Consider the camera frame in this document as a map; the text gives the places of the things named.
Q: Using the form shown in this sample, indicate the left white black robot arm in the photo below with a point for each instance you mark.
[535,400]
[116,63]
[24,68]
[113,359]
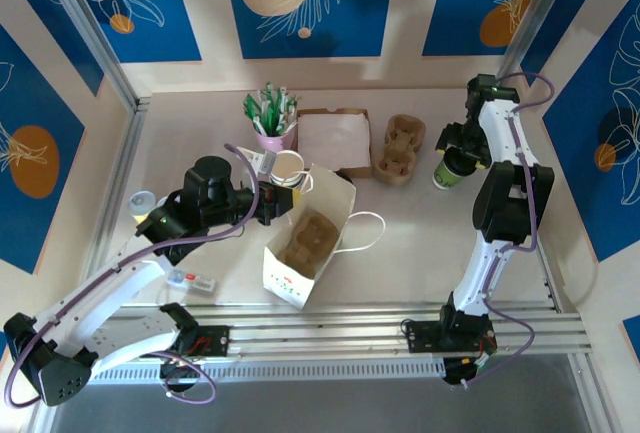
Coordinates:
[100,288]

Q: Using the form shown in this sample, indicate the aluminium side rail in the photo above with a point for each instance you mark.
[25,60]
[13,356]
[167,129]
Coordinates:
[120,173]
[547,278]

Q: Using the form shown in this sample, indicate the black plastic cup lid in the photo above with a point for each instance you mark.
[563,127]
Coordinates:
[457,165]

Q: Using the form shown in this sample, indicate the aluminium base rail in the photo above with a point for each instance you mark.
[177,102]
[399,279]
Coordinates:
[325,328]

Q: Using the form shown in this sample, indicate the brown cardboard napkin box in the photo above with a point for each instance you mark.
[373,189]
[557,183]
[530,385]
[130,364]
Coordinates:
[357,172]

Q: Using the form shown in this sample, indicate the aluminium frame post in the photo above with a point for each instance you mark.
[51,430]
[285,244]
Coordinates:
[535,18]
[85,23]

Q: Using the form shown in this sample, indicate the orange label creamer cup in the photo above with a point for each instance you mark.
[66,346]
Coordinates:
[162,202]

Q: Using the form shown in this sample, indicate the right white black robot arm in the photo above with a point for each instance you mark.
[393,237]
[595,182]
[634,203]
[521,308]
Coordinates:
[500,123]

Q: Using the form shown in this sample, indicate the green paper coffee cup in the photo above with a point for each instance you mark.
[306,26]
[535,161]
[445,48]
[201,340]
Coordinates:
[445,180]

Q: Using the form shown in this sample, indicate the yellow label creamer cup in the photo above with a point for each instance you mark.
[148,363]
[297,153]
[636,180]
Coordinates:
[142,205]

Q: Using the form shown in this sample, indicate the white printed paper bag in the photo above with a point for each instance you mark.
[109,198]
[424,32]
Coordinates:
[290,283]

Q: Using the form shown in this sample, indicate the clear packet with red label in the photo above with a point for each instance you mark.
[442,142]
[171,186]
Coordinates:
[195,280]

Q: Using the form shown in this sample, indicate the stack of brown striped cups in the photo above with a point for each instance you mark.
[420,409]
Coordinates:
[287,163]

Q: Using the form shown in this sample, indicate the green white wrapped straw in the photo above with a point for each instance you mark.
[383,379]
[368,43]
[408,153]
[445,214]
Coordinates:
[270,98]
[250,108]
[281,103]
[292,108]

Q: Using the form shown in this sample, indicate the pink straw holder cup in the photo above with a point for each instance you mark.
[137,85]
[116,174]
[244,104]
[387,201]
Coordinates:
[275,140]

